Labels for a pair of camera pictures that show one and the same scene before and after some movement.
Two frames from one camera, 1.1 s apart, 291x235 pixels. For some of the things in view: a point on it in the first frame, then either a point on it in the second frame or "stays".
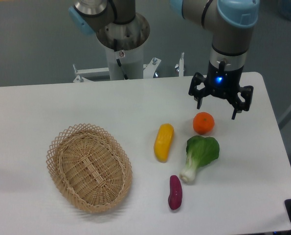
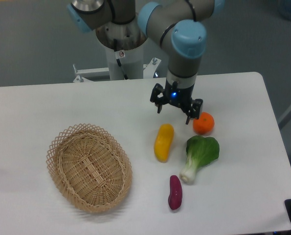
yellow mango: (163, 141) stays
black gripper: (222, 83) -> (174, 95)
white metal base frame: (149, 69) stays
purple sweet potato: (175, 195) stays
